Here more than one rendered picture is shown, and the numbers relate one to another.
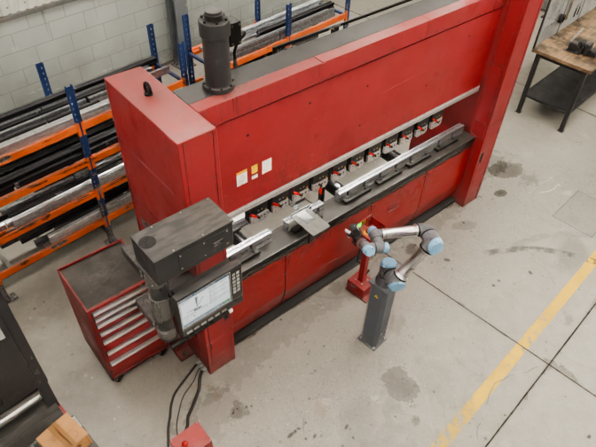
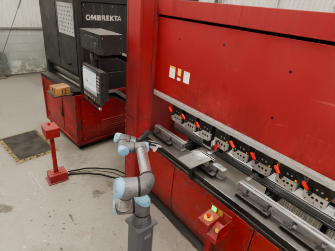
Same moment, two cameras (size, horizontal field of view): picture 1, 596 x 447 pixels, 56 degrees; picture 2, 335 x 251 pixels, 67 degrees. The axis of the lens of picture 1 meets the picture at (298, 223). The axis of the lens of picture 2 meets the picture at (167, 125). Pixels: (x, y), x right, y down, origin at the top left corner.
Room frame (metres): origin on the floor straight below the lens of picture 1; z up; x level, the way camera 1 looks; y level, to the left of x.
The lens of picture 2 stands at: (2.97, -2.08, 2.28)
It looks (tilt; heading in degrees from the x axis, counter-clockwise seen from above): 26 degrees down; 91
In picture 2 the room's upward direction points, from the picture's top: 5 degrees clockwise
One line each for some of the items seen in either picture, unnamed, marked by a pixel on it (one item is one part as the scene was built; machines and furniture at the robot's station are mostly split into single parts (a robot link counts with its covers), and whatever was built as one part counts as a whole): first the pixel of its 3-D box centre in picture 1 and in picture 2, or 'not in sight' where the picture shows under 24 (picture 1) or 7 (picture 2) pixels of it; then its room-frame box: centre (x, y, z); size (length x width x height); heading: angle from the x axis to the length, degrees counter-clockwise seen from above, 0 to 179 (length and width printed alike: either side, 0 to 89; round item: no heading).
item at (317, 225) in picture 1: (310, 222); (194, 159); (3.20, -0.10, 1.00); 0.26 x 0.18 x 0.01; 42
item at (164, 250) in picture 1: (190, 278); (100, 71); (2.12, 0.62, 1.53); 0.51 x 0.25 x 0.85; 133
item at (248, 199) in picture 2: (356, 194); (252, 203); (3.67, -0.49, 0.89); 0.30 x 0.05 x 0.03; 132
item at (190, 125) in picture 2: (277, 199); (192, 121); (3.16, 0.16, 1.26); 0.15 x 0.09 x 0.17; 132
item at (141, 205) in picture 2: (388, 267); (141, 203); (2.80, -0.69, 0.94); 0.13 x 0.12 x 0.14; 16
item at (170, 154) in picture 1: (180, 239); (160, 102); (2.79, 0.84, 1.15); 0.85 x 0.25 x 2.30; 42
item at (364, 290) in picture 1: (363, 286); not in sight; (3.35, -0.63, 0.06); 0.25 x 0.20 x 0.12; 46
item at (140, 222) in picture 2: (386, 277); (141, 215); (2.81, -0.69, 0.82); 0.15 x 0.15 x 0.10
